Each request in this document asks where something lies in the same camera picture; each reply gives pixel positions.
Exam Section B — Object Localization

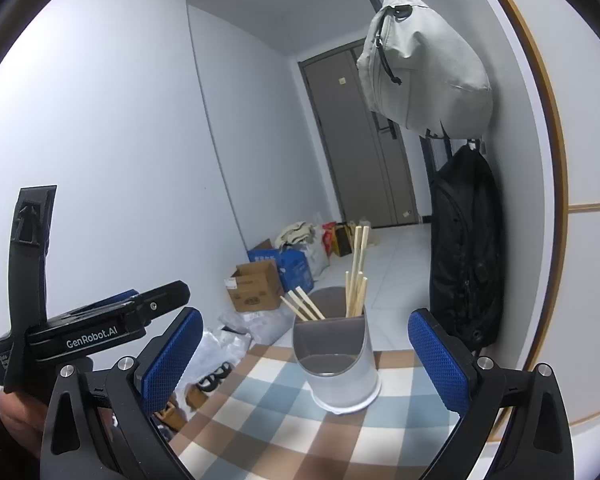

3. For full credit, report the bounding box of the grey door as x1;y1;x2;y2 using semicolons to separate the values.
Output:
297;42;421;231

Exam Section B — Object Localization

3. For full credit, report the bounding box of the white grey utensil holder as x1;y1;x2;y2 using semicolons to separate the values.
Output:
291;287;382;415

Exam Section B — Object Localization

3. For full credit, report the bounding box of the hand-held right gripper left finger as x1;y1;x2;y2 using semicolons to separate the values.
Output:
40;306;204;480

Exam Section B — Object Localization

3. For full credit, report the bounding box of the white plastic bag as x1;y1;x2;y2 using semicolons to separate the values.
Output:
305;225;332;277

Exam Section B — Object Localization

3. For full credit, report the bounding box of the person's dark clothing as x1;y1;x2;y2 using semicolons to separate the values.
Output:
0;385;43;480

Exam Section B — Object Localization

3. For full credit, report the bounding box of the black backpack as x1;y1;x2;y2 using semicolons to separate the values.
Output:
427;142;506;353

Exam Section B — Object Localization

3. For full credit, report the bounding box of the checked tablecloth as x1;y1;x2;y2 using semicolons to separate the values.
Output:
167;345;508;480

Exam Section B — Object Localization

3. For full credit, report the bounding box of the blue box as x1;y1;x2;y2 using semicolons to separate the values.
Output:
247;240;315;292

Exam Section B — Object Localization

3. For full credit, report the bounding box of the person's left hand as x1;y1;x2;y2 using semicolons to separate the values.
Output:
0;387;48;461

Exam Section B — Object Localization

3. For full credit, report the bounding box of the bundle of wooden chopsticks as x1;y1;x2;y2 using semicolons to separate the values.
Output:
280;270;369;322

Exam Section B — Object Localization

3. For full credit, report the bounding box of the yellow black bag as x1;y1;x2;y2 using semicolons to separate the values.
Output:
332;222;356;257

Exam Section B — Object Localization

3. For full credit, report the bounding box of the brown paper box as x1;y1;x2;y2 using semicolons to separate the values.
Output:
152;385;211;431

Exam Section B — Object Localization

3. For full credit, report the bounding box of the grey backpack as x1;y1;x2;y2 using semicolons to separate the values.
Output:
356;0;493;140

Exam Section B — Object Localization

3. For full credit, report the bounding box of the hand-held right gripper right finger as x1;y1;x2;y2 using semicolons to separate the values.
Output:
407;308;576;480

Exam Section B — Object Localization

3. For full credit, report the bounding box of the black sandal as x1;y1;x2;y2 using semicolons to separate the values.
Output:
196;360;236;393

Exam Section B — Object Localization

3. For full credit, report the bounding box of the cream cloth bag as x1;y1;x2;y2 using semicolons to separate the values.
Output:
275;220;316;248

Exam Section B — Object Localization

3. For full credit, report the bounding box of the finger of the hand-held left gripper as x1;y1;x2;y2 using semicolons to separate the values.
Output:
127;281;191;327
54;288;142;322

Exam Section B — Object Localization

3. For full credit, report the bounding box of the clear plastic bag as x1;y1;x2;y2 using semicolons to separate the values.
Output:
220;305;296;346
172;330;253;411

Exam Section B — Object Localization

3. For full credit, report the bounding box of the cardboard box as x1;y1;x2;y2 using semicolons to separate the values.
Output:
225;260;285;313

